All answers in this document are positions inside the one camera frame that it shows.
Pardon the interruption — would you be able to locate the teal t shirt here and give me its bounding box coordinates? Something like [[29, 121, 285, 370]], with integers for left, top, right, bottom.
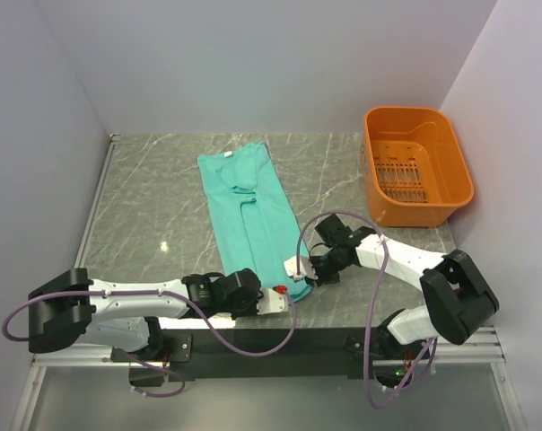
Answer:
[[197, 142, 311, 301]]

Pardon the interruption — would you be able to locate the orange plastic basket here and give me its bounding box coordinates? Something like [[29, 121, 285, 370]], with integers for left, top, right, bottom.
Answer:
[[360, 106, 475, 228]]

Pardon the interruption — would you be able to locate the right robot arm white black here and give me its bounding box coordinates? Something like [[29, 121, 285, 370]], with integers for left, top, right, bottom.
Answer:
[[309, 214, 500, 360]]

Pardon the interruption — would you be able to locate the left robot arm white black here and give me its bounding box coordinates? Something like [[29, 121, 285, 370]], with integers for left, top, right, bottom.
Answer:
[[28, 268, 267, 361]]

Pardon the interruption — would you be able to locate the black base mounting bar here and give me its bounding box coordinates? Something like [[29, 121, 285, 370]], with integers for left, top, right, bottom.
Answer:
[[134, 328, 364, 381]]

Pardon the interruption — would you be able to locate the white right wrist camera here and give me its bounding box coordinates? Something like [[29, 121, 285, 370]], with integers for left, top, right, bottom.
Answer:
[[284, 256, 317, 281]]

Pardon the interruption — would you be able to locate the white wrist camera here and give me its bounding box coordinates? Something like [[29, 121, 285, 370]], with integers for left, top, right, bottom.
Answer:
[[257, 285, 289, 315], [284, 256, 317, 281]]

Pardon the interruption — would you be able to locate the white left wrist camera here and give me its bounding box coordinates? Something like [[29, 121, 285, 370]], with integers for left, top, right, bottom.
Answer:
[[257, 285, 289, 315]]

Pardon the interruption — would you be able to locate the aluminium frame rail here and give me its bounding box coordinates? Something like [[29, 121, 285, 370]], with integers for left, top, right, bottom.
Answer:
[[31, 134, 508, 367]]

